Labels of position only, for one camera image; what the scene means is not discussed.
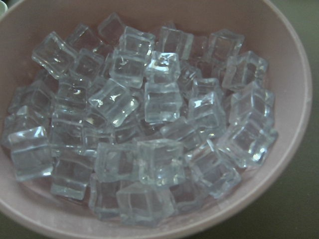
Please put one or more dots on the clear ice cubes pile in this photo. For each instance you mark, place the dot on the clear ice cubes pile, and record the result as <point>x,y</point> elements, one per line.
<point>145,125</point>

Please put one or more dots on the pink bowl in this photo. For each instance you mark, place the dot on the pink bowl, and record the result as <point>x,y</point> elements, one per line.
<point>266,31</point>

